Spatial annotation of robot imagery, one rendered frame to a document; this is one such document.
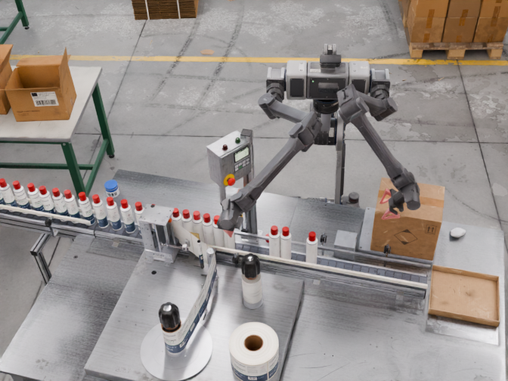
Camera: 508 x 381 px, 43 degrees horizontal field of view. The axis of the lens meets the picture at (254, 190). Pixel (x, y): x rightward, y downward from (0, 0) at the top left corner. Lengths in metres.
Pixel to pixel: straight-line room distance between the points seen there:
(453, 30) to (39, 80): 3.56
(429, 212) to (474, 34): 3.37
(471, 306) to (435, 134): 2.43
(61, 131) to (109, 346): 1.73
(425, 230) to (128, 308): 1.39
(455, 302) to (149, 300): 1.39
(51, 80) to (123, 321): 2.01
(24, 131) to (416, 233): 2.50
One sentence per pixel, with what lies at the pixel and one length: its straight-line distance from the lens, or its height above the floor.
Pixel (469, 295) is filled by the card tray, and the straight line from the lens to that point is 3.14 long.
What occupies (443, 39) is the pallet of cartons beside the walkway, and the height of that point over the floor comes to 0.18.
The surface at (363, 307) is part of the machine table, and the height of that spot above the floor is 0.83.
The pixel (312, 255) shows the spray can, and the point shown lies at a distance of 3.01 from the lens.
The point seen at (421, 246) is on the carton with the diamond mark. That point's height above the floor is 0.94.
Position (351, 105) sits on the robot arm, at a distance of 2.69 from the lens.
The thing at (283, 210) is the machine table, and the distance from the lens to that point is 3.39.
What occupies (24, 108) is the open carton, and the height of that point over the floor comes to 0.88.
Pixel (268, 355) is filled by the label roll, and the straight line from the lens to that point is 2.62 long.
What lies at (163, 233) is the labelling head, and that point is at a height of 1.01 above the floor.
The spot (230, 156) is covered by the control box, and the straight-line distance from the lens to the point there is 2.77.
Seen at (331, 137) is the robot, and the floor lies 1.15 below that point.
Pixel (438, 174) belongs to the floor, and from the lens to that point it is 4.95.
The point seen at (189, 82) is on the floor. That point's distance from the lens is 5.84.
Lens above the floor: 3.26
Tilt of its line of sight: 44 degrees down
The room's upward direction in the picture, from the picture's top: 3 degrees counter-clockwise
